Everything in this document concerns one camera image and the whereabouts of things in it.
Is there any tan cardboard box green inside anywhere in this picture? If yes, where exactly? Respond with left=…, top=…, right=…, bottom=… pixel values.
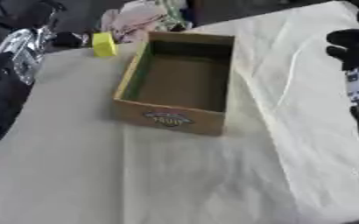
left=110, top=31, right=236, bottom=137

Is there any green white checked cloth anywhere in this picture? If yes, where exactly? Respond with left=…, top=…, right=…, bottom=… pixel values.
left=155, top=0, right=195, bottom=32

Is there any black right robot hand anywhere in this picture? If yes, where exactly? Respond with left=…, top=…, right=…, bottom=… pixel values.
left=325, top=8, right=359, bottom=72

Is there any yellow rectangular block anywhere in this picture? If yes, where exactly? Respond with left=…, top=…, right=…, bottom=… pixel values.
left=90, top=31, right=120, bottom=58

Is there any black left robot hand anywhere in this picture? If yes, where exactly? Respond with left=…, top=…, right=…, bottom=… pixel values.
left=49, top=31, right=94, bottom=49

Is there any pale pink crumpled cloth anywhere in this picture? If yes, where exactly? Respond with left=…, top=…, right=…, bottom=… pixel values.
left=100, top=0, right=171, bottom=43

